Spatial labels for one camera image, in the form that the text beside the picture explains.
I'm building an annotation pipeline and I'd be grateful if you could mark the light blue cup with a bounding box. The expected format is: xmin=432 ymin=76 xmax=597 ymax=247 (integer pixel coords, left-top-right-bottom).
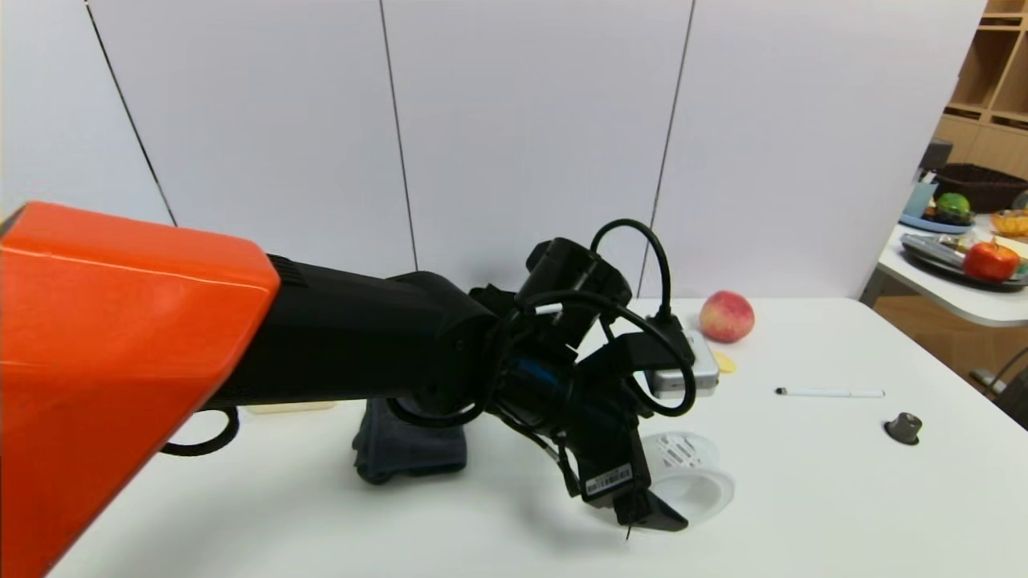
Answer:
xmin=904 ymin=181 xmax=938 ymax=218

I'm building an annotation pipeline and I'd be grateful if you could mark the dark woven basket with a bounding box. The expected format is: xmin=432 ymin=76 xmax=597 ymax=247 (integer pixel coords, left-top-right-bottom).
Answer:
xmin=932 ymin=163 xmax=1028 ymax=214

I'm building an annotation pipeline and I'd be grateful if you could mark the white side table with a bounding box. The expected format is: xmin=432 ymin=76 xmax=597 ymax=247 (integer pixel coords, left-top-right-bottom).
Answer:
xmin=858 ymin=215 xmax=1028 ymax=329

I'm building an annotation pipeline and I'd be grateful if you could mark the wooden shelf unit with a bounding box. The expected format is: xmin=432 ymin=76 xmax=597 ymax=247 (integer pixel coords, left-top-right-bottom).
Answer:
xmin=932 ymin=0 xmax=1028 ymax=181

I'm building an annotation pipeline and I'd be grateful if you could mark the dark chair frame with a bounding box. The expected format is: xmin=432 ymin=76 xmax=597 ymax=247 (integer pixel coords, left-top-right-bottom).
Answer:
xmin=968 ymin=345 xmax=1028 ymax=431

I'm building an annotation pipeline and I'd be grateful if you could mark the red tomato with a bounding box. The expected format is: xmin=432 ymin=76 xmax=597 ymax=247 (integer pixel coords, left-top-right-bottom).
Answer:
xmin=963 ymin=239 xmax=1021 ymax=283

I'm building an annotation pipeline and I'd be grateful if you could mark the dark oval tray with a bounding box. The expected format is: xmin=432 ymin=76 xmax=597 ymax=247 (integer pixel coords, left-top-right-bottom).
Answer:
xmin=899 ymin=233 xmax=1028 ymax=290

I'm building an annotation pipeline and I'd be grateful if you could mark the red yellow peach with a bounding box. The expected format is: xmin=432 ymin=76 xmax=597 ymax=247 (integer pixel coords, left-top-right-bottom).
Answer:
xmin=699 ymin=291 xmax=756 ymax=344

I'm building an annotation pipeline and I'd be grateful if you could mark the small dark grey knob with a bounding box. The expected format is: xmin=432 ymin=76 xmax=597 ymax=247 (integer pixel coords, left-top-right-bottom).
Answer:
xmin=884 ymin=413 xmax=923 ymax=446

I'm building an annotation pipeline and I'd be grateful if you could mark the blue plate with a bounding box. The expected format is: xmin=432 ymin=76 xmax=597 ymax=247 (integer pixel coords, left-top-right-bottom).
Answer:
xmin=899 ymin=213 xmax=974 ymax=235

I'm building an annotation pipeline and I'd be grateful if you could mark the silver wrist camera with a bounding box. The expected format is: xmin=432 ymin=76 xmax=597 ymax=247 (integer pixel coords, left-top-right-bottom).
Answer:
xmin=645 ymin=329 xmax=720 ymax=400

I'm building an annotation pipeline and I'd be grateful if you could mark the cream plastic storage box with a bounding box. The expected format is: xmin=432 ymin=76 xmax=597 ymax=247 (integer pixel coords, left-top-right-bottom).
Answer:
xmin=245 ymin=400 xmax=338 ymax=415

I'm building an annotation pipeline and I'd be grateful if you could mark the black office chair back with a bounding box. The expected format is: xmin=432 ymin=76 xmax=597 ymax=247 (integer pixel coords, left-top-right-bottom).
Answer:
xmin=918 ymin=140 xmax=953 ymax=181

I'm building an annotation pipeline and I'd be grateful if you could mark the white round plastic strainer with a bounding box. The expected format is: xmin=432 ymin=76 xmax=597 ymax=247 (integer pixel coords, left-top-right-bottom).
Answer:
xmin=638 ymin=432 xmax=736 ymax=527

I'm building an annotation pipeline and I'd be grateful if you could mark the white marker pen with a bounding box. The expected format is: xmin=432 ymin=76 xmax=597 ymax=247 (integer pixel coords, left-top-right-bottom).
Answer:
xmin=774 ymin=388 xmax=886 ymax=400

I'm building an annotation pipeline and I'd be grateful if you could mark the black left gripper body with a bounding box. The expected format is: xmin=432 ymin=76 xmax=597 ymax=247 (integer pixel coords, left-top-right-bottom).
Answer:
xmin=505 ymin=355 xmax=652 ymax=510

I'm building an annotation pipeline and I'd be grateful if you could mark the dark grey folded towel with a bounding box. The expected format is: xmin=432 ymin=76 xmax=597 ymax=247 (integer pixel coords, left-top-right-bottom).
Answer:
xmin=353 ymin=397 xmax=469 ymax=485

